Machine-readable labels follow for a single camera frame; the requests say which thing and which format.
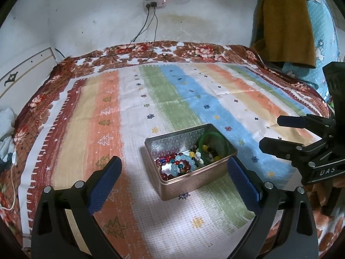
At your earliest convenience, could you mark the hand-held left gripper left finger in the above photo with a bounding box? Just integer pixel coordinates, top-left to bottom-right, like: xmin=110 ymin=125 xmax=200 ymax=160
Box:
xmin=30 ymin=156 xmax=123 ymax=259

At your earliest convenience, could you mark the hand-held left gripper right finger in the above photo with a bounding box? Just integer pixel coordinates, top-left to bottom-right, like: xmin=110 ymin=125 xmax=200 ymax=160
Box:
xmin=227 ymin=156 xmax=320 ymax=259

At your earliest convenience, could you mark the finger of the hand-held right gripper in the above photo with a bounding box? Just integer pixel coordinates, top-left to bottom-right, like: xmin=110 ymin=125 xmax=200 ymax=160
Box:
xmin=259 ymin=137 xmax=325 ymax=166
xmin=277 ymin=115 xmax=337 ymax=134

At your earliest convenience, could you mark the rectangular metal tin box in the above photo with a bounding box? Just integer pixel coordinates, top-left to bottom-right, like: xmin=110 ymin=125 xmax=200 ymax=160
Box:
xmin=144 ymin=123 xmax=238 ymax=201

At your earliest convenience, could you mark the yellow and dark bead bracelet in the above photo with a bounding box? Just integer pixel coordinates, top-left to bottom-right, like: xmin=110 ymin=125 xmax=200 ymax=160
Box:
xmin=189 ymin=144 xmax=220 ymax=168

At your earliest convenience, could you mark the green jade bangle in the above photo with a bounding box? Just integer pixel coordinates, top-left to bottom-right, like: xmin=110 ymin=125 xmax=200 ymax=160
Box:
xmin=199 ymin=132 xmax=229 ymax=165

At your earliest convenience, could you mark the dark red bead bracelet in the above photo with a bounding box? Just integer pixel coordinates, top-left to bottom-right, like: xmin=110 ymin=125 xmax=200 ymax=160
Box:
xmin=156 ymin=153 xmax=179 ymax=182

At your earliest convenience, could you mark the light blue bead bracelet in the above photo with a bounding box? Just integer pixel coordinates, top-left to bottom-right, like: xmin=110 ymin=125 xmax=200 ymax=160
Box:
xmin=171 ymin=153 xmax=199 ymax=177

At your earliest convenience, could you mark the multicolour glass bead bracelet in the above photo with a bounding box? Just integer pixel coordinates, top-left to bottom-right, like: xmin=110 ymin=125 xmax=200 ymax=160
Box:
xmin=158 ymin=154 xmax=194 ymax=175

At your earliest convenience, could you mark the striped printed blanket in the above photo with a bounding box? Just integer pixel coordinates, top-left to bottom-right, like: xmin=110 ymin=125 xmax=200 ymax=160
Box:
xmin=20 ymin=62 xmax=332 ymax=259

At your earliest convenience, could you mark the light blue printed cloth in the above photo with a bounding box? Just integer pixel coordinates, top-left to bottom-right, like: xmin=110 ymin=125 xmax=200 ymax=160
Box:
xmin=253 ymin=0 xmax=340 ymax=93

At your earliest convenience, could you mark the mustard brown cloth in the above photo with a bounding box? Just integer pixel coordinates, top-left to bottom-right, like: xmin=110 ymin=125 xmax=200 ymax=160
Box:
xmin=251 ymin=0 xmax=322 ymax=69

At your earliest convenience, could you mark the white crumpled cloth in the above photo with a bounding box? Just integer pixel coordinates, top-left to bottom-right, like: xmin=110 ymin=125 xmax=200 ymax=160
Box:
xmin=0 ymin=107 xmax=17 ymax=165

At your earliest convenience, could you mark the white bed headboard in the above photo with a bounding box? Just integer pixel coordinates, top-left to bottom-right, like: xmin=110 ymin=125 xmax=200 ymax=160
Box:
xmin=0 ymin=47 xmax=58 ymax=106

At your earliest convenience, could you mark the striped patterned tablecloth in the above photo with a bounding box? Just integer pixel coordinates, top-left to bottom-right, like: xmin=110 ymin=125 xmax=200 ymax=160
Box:
xmin=0 ymin=40 xmax=345 ymax=259

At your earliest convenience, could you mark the white power strip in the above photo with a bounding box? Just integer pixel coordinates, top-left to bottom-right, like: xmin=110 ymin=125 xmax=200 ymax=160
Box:
xmin=144 ymin=0 xmax=166 ymax=9

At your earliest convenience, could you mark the white cable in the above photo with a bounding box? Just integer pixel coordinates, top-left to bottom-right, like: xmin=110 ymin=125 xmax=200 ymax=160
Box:
xmin=0 ymin=152 xmax=18 ymax=211

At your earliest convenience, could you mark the black power cable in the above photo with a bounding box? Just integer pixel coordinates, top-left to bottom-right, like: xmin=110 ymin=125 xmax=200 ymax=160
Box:
xmin=113 ymin=5 xmax=170 ymax=62
xmin=89 ymin=5 xmax=150 ymax=58

